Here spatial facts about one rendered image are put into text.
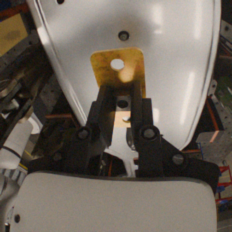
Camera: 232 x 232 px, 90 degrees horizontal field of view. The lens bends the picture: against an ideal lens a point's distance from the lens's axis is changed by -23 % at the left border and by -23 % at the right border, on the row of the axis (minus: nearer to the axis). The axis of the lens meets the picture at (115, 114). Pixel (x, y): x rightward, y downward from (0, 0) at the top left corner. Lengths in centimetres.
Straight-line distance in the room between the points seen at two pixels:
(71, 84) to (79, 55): 5
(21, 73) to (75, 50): 8
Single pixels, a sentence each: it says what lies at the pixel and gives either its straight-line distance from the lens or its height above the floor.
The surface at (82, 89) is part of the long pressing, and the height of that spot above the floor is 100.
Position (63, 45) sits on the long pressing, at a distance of 19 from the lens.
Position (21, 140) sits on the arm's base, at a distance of 74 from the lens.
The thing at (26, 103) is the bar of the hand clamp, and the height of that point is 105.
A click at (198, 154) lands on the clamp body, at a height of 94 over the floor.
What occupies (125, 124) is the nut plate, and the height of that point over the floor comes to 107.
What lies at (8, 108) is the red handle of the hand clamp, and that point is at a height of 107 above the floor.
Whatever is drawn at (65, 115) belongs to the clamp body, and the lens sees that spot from 36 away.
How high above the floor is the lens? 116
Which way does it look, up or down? 41 degrees down
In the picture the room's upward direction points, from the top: 172 degrees counter-clockwise
